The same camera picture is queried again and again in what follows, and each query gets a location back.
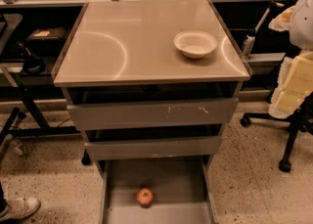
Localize black desk frame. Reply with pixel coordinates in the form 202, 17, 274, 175
0, 61, 81, 141

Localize grey open bottom drawer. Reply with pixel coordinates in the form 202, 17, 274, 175
99, 157, 218, 224

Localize grey middle drawer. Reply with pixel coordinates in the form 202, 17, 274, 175
85, 136, 222, 160

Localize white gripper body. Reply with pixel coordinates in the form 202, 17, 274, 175
268, 52, 313, 119

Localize red apple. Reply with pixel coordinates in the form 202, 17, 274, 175
136, 188, 154, 206

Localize white sneaker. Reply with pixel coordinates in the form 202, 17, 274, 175
0, 198, 41, 222

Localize grey top drawer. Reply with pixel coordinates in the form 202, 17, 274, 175
67, 98, 238, 130

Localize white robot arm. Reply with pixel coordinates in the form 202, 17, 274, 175
268, 0, 313, 119

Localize white paper bowl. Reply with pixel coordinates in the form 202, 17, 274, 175
173, 30, 217, 60

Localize black box on shelf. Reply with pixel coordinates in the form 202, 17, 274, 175
26, 27, 68, 57

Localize grey drawer cabinet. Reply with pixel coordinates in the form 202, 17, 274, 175
52, 0, 252, 224

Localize black office chair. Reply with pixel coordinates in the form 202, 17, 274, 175
240, 94, 313, 172

